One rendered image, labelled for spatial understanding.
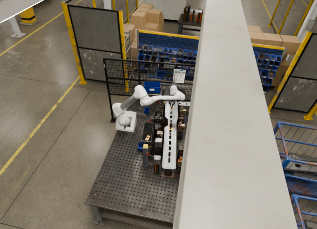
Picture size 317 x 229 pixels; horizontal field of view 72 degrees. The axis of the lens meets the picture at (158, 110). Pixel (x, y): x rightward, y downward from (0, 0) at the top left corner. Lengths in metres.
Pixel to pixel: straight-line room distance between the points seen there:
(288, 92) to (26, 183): 5.46
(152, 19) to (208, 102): 7.35
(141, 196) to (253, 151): 2.96
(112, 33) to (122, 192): 3.27
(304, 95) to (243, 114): 5.54
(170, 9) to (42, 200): 7.92
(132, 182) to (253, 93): 3.03
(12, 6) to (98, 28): 4.16
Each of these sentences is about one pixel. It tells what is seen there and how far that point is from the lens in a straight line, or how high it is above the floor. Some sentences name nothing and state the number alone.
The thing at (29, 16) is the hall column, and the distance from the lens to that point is 10.10.
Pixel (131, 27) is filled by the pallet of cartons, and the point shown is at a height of 1.04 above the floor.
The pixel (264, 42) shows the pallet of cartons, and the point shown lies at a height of 1.29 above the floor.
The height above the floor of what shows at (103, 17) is 1.82.
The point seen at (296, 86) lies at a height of 0.82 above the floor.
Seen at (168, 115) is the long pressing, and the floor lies 1.00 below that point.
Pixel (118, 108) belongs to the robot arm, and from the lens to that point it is 3.49.
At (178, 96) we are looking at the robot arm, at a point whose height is 1.42.
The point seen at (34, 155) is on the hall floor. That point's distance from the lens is 4.82.
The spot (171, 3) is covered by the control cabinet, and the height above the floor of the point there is 0.73.
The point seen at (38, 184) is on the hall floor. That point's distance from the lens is 4.41.
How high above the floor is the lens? 3.54
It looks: 43 degrees down
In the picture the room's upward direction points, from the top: 3 degrees clockwise
